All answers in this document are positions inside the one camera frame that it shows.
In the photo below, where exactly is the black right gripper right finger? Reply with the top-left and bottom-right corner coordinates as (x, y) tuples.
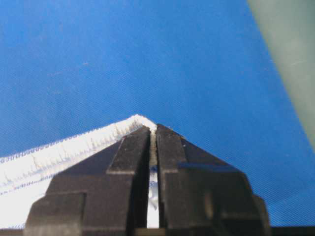
(156, 125), (271, 236)

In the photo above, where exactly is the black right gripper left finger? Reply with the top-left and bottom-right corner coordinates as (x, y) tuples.
(23, 127), (150, 236)

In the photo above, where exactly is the white blue striped towel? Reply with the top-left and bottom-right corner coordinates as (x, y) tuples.
(0, 115), (157, 229)

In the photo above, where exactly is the blue table cloth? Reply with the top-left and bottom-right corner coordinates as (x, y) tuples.
(0, 0), (315, 227)

